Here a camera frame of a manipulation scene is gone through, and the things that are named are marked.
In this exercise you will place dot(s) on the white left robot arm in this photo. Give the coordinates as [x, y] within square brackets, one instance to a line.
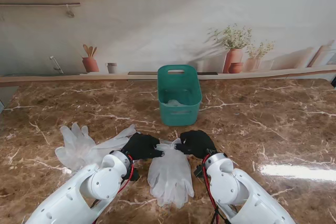
[78, 195]

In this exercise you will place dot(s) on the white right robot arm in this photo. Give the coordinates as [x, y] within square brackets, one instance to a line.
[236, 190]

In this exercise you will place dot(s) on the green plastic basket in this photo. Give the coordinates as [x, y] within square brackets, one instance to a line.
[181, 119]

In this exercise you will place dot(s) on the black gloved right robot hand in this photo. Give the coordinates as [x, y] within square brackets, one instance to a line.
[199, 144]

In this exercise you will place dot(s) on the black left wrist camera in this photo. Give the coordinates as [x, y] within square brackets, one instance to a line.
[134, 175]

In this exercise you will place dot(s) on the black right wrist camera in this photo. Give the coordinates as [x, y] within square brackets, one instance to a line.
[198, 171]

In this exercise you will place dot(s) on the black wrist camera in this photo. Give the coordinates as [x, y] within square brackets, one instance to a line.
[134, 175]
[198, 171]

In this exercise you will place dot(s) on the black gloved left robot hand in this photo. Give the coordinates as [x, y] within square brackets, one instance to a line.
[141, 148]

